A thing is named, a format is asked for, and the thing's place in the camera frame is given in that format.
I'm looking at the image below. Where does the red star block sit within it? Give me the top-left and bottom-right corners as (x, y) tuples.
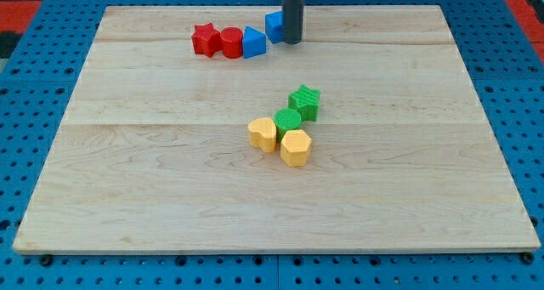
(191, 23), (222, 58)

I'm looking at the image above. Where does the blue cube block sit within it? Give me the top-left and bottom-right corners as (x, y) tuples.
(265, 11), (283, 44)

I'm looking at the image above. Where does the light wooden board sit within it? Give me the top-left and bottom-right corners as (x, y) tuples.
(13, 5), (541, 255)

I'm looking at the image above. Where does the yellow heart block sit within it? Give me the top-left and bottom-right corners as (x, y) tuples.
(247, 117), (277, 153)

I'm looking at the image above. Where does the red cylinder block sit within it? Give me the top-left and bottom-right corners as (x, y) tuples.
(220, 26), (243, 59)

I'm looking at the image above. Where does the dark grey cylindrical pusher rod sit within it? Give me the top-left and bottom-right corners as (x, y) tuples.
(281, 0), (305, 44)

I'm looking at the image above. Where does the green star block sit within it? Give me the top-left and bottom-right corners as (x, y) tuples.
(288, 84), (320, 122)

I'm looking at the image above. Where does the yellow hexagon block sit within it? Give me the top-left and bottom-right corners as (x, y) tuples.
(280, 129), (312, 167)

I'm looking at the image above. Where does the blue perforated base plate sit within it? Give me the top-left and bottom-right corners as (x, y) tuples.
(1, 0), (543, 289)

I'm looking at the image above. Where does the blue triangle block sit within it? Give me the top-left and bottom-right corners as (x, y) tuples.
(242, 26), (267, 59)

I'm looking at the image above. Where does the green cylinder block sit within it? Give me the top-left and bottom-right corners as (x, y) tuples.
(274, 108), (302, 142)

